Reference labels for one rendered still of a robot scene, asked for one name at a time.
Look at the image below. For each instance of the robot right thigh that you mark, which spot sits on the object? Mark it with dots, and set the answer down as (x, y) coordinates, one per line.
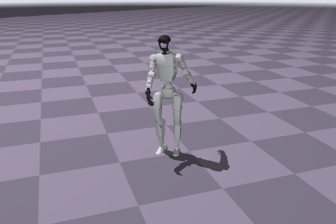
(157, 108)

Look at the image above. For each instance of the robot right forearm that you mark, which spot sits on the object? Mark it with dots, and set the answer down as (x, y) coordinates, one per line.
(149, 83)

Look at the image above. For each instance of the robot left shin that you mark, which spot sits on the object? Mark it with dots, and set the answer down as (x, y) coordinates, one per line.
(177, 135)

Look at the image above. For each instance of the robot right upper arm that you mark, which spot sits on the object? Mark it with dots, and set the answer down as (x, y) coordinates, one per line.
(152, 66)

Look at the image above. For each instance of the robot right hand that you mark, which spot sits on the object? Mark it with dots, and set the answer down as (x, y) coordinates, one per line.
(148, 92)

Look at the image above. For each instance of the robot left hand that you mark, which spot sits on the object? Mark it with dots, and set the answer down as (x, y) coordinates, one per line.
(194, 88)

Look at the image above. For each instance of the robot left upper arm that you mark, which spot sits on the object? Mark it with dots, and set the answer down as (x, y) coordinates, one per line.
(180, 60)

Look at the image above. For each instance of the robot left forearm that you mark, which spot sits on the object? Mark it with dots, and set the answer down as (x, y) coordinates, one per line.
(189, 78)

